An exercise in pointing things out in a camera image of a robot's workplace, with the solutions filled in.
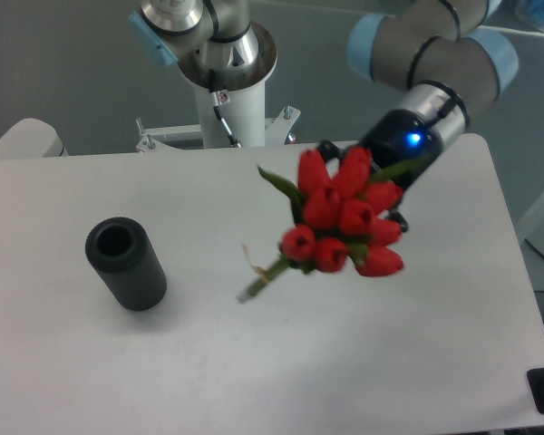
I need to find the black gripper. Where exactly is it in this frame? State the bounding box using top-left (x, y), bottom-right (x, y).
top-left (315, 108), bottom-right (445, 235)

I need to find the red tulip bouquet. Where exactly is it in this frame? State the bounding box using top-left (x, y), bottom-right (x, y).
top-left (237, 145), bottom-right (429, 304)

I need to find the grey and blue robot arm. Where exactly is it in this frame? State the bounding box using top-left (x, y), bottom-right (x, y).
top-left (129, 1), bottom-right (519, 189)

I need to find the black ribbed vase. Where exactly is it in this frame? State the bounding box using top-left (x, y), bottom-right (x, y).
top-left (85, 217), bottom-right (167, 312)

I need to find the white side table left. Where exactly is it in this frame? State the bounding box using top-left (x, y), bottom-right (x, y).
top-left (0, 118), bottom-right (69, 160)

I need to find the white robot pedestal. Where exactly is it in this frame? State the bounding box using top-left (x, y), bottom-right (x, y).
top-left (136, 22), bottom-right (301, 152)

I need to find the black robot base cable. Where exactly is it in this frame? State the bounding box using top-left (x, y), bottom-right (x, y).
top-left (207, 68), bottom-right (244, 150)

